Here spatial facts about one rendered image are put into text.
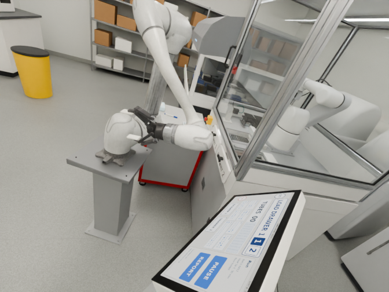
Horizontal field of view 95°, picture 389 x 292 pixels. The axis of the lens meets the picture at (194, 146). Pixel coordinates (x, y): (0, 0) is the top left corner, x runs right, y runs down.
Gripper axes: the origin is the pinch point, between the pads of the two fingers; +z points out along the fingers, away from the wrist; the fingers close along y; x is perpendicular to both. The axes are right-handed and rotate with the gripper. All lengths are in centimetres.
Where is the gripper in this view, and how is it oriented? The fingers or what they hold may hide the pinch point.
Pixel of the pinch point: (127, 124)
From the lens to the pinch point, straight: 91.4
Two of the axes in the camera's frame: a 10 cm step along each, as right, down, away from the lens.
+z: -9.5, -2.0, 2.3
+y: 0.3, -8.1, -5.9
